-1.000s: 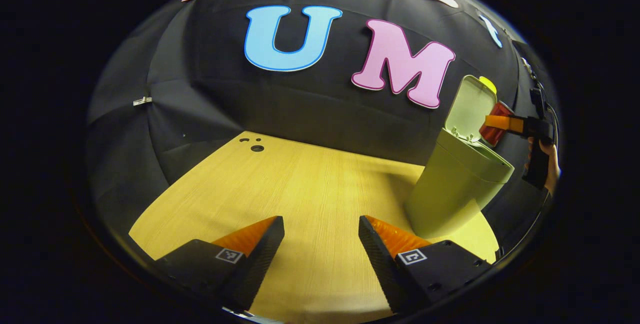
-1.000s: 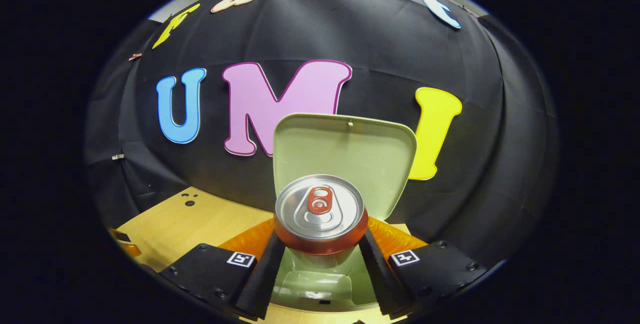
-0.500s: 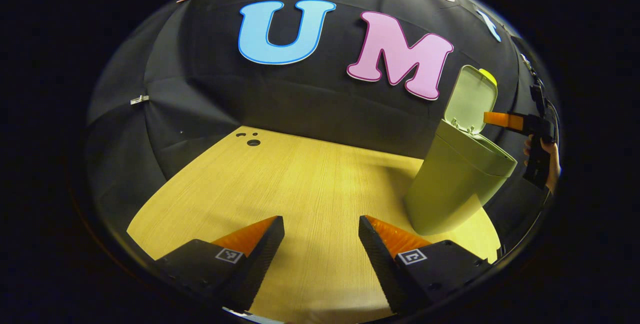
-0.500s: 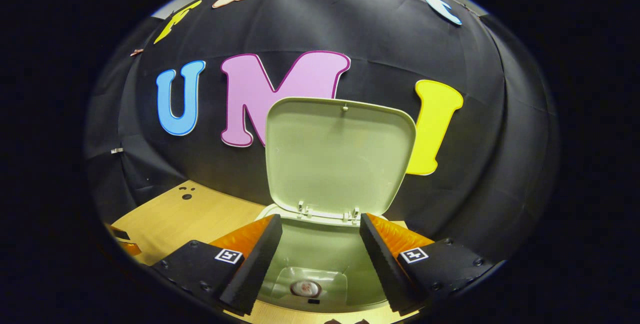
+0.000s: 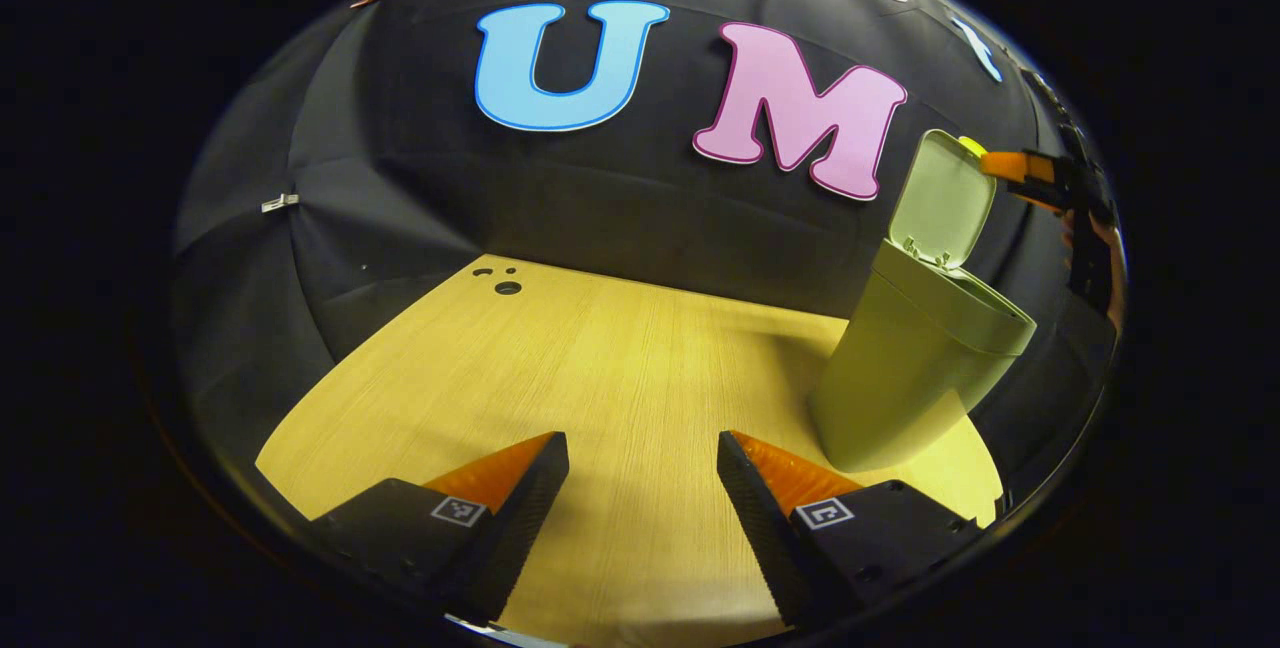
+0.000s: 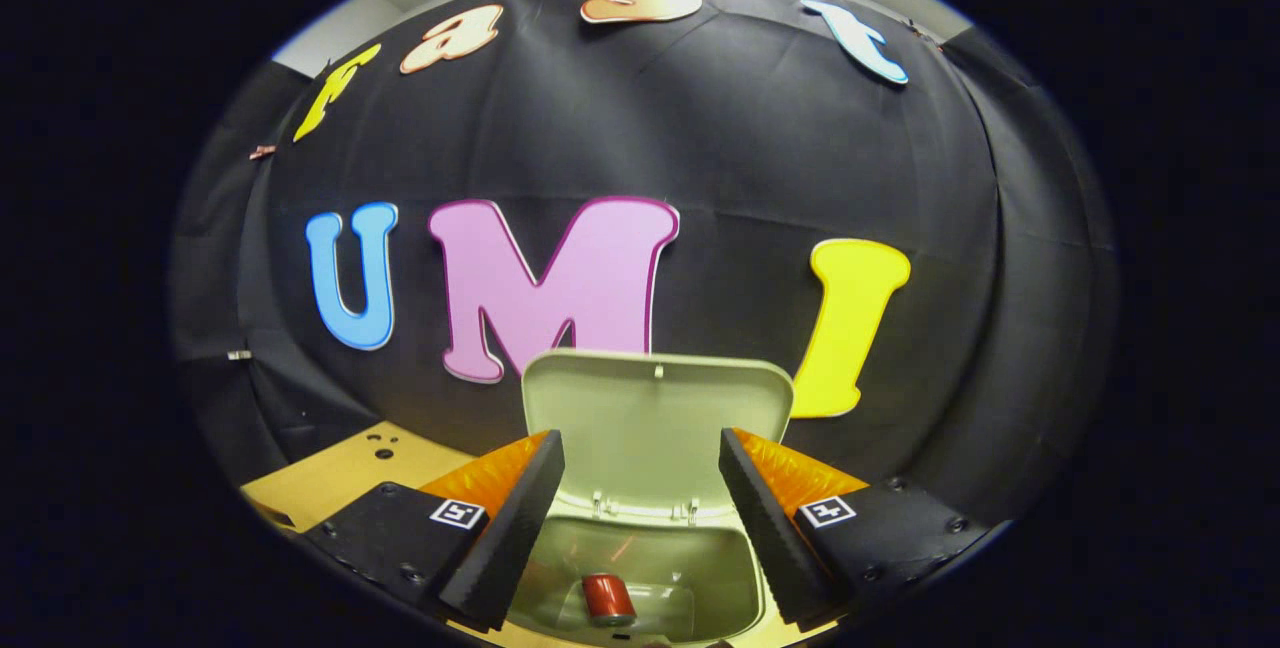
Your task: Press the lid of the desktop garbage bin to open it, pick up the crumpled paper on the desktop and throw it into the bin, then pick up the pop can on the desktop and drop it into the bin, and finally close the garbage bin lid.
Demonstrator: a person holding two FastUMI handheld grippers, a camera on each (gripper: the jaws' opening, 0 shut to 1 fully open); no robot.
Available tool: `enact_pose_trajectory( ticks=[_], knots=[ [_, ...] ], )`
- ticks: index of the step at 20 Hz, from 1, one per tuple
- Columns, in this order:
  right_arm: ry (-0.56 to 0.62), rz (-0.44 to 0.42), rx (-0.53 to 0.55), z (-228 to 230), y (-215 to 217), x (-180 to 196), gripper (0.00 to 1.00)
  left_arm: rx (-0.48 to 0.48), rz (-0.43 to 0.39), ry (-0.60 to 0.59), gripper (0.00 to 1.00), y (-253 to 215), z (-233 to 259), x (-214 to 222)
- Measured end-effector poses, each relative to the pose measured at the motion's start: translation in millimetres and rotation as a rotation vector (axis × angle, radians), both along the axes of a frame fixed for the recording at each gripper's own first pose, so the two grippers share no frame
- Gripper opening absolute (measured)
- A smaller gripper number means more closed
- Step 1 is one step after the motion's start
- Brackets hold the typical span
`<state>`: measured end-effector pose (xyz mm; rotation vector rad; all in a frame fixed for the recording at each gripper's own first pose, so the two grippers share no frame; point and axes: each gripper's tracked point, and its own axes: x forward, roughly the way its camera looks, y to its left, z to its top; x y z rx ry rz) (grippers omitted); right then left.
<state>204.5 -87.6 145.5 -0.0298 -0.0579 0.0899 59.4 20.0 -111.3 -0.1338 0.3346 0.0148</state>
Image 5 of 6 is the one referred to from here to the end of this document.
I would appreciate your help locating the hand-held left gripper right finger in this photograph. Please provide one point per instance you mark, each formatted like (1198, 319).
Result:
(765, 528)

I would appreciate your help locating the black backdrop cloth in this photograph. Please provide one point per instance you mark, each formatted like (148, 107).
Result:
(600, 188)

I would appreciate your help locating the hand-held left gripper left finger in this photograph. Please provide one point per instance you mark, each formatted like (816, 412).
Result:
(515, 528)

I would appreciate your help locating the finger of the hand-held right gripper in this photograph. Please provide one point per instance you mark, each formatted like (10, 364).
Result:
(1040, 196)
(1015, 166)

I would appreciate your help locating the small silver clip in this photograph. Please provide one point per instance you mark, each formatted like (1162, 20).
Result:
(280, 201)

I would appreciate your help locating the green desktop garbage bin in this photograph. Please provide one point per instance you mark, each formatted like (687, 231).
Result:
(900, 368)

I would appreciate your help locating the wooden desktop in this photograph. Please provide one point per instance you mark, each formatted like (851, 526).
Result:
(620, 368)

